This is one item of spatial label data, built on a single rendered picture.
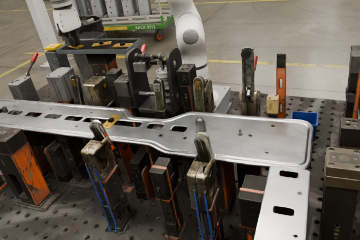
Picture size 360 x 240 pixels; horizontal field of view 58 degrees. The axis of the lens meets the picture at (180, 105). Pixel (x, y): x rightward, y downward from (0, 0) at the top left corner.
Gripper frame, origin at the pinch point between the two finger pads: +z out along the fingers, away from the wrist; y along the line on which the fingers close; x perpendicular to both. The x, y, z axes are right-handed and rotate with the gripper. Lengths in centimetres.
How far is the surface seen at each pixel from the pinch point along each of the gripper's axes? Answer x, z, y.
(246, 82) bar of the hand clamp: 81, 8, -11
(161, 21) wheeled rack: -217, 87, -255
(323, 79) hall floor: 29, 119, -228
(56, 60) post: -10.6, 8.4, 6.2
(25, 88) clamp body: -14.3, 16.2, 23.0
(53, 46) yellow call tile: -12.2, 2.6, 4.5
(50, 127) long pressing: 25.0, 18.6, 32.8
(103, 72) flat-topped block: 12.4, 14.2, -2.2
